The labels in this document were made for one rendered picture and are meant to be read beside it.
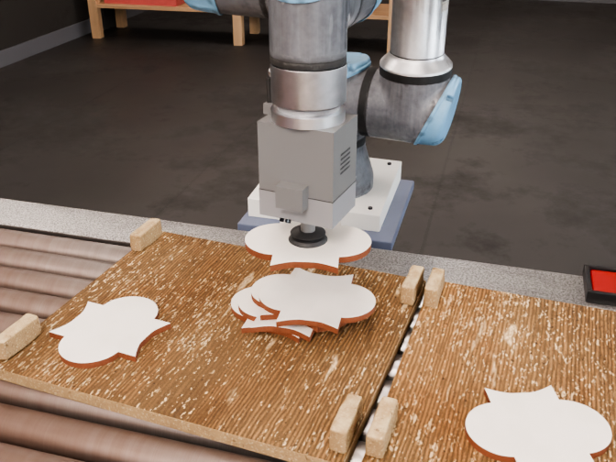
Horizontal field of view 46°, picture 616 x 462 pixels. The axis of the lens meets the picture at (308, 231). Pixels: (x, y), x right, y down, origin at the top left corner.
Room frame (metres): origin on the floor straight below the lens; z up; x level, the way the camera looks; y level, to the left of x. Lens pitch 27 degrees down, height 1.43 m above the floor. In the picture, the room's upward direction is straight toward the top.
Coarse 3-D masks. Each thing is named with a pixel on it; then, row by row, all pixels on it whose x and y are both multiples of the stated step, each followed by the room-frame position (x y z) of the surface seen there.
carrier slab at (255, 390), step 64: (128, 256) 0.88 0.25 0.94; (192, 256) 0.88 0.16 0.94; (64, 320) 0.72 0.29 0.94; (192, 320) 0.72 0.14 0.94; (384, 320) 0.72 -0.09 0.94; (64, 384) 0.60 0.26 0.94; (128, 384) 0.60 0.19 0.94; (192, 384) 0.60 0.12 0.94; (256, 384) 0.60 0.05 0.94; (320, 384) 0.60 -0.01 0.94; (256, 448) 0.52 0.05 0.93; (320, 448) 0.51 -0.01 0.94
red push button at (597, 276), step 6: (594, 270) 0.85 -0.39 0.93; (600, 270) 0.85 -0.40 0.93; (594, 276) 0.83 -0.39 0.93; (600, 276) 0.83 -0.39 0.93; (606, 276) 0.83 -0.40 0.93; (612, 276) 0.83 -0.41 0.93; (594, 282) 0.82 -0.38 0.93; (600, 282) 0.82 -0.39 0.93; (606, 282) 0.82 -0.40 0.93; (612, 282) 0.82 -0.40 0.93; (594, 288) 0.80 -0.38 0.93; (600, 288) 0.80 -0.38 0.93; (606, 288) 0.80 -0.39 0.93; (612, 288) 0.80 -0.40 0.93
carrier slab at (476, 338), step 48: (480, 288) 0.79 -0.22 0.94; (432, 336) 0.69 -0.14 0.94; (480, 336) 0.69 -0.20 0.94; (528, 336) 0.69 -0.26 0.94; (576, 336) 0.69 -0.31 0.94; (432, 384) 0.60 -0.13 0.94; (480, 384) 0.60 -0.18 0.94; (528, 384) 0.60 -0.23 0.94; (576, 384) 0.60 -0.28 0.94; (432, 432) 0.53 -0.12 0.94
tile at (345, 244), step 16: (272, 224) 0.73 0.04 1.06; (288, 224) 0.73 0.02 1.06; (256, 240) 0.69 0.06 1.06; (272, 240) 0.69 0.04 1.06; (288, 240) 0.69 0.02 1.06; (336, 240) 0.69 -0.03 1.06; (352, 240) 0.69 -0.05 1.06; (368, 240) 0.69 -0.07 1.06; (256, 256) 0.67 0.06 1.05; (272, 256) 0.66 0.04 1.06; (288, 256) 0.66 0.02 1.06; (304, 256) 0.66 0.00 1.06; (320, 256) 0.66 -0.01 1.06; (336, 256) 0.66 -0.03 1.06; (352, 256) 0.66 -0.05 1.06; (336, 272) 0.64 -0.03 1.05
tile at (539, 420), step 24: (480, 408) 0.55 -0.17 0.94; (504, 408) 0.55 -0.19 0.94; (528, 408) 0.55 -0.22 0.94; (552, 408) 0.55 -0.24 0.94; (576, 408) 0.55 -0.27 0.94; (480, 432) 0.52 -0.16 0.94; (504, 432) 0.52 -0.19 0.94; (528, 432) 0.52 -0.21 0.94; (552, 432) 0.52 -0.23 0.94; (576, 432) 0.52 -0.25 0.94; (600, 432) 0.52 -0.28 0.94; (504, 456) 0.49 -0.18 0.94; (528, 456) 0.49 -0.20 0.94; (552, 456) 0.49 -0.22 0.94; (576, 456) 0.49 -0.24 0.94
